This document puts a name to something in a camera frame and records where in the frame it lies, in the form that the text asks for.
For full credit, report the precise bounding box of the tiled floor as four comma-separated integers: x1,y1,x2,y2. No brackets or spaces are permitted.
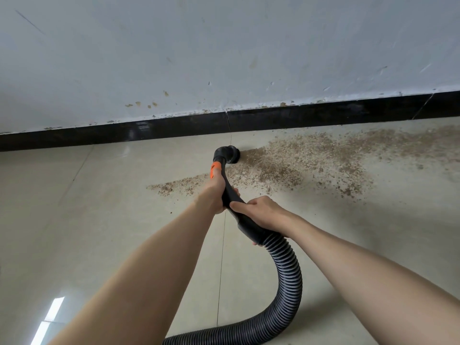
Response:
0,117,460,345

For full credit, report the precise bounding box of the person's left forearm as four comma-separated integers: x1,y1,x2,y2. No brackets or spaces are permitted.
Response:
49,201,217,345

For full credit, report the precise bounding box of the black vacuum hose with handle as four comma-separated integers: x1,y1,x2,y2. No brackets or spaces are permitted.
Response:
164,145,303,345

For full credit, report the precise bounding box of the brown sawdust dirt patch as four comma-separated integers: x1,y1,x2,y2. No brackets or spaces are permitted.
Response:
147,127,460,200

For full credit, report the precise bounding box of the person's left hand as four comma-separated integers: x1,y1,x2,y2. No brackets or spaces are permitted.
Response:
195,169,242,216

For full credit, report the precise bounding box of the person's right forearm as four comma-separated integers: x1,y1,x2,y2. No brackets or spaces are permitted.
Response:
286,215,460,345

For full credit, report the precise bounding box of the person's right hand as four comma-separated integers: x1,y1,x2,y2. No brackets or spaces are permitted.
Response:
229,195,299,245

